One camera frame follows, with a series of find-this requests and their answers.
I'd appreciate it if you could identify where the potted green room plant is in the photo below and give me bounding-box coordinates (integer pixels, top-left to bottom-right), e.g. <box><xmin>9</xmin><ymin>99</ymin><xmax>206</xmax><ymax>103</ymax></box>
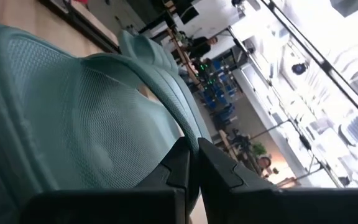
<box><xmin>252</xmin><ymin>141</ymin><xmax>267</xmax><ymax>157</ymax></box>

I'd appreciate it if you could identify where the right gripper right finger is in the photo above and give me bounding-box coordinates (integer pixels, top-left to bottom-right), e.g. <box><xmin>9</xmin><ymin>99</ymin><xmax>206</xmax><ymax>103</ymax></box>
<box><xmin>198</xmin><ymin>138</ymin><xmax>358</xmax><ymax>224</ymax></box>

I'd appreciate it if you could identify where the person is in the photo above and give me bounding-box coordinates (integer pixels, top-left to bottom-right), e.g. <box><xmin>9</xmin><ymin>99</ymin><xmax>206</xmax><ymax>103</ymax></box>
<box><xmin>186</xmin><ymin>35</ymin><xmax>219</xmax><ymax>60</ymax></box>
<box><xmin>256</xmin><ymin>155</ymin><xmax>273</xmax><ymax>178</ymax></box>

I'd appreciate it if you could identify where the teal rubber slide sandal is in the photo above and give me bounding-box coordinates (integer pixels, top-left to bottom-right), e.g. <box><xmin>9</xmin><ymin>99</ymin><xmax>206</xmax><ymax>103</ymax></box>
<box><xmin>0</xmin><ymin>22</ymin><xmax>213</xmax><ymax>224</ymax></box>
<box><xmin>117</xmin><ymin>29</ymin><xmax>180</xmax><ymax>74</ymax></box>

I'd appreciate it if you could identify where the black aluminium table frame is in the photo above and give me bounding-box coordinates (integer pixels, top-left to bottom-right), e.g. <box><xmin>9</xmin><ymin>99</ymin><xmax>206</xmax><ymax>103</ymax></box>
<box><xmin>37</xmin><ymin>0</ymin><xmax>121</xmax><ymax>54</ymax></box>

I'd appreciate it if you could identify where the black overhead frame beam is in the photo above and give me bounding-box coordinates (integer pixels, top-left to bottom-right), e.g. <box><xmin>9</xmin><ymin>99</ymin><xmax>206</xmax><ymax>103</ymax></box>
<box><xmin>261</xmin><ymin>0</ymin><xmax>358</xmax><ymax>130</ymax></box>

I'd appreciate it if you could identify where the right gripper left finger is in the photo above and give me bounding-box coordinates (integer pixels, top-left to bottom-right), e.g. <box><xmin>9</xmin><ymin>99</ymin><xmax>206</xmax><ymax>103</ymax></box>
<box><xmin>20</xmin><ymin>138</ymin><xmax>191</xmax><ymax>224</ymax></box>

